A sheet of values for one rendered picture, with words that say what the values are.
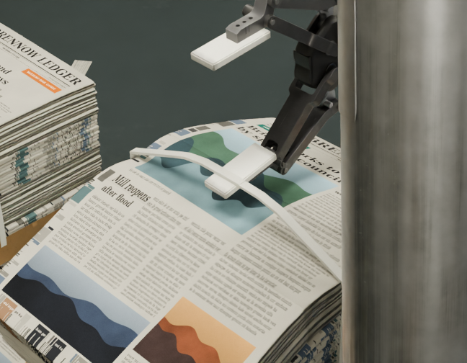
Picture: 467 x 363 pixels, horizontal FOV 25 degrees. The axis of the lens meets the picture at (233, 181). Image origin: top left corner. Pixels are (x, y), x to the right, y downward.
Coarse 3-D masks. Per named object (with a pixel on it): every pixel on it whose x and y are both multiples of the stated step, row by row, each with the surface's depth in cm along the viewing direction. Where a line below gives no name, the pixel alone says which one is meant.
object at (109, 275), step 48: (96, 192) 106; (48, 240) 104; (96, 240) 102; (144, 240) 100; (192, 240) 99; (0, 288) 102; (48, 288) 100; (96, 288) 99; (144, 288) 97; (192, 288) 96; (240, 288) 95; (48, 336) 97; (96, 336) 95; (144, 336) 94; (192, 336) 93; (240, 336) 91; (288, 336) 92
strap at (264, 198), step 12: (168, 156) 105; (180, 156) 103; (192, 156) 103; (216, 168) 101; (228, 180) 99; (240, 180) 99; (252, 192) 98; (264, 204) 97; (276, 204) 97; (288, 216) 96; (300, 228) 96; (312, 240) 95; (312, 252) 95; (324, 252) 95; (324, 264) 95; (336, 264) 95; (336, 276) 94
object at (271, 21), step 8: (248, 8) 94; (272, 16) 92; (264, 24) 92; (272, 24) 92; (280, 24) 94; (288, 24) 94; (280, 32) 94; (288, 32) 95; (296, 32) 96; (304, 32) 96; (304, 40) 97; (312, 40) 97; (320, 40) 98; (328, 40) 99; (320, 48) 98; (328, 48) 99; (336, 48) 100
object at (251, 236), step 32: (128, 160) 109; (160, 160) 109; (128, 192) 105; (160, 192) 104; (192, 192) 105; (192, 224) 101; (224, 224) 101; (256, 224) 101; (320, 224) 101; (224, 256) 97; (256, 256) 97; (288, 256) 97; (288, 288) 94; (320, 288) 94; (320, 320) 95; (320, 352) 98
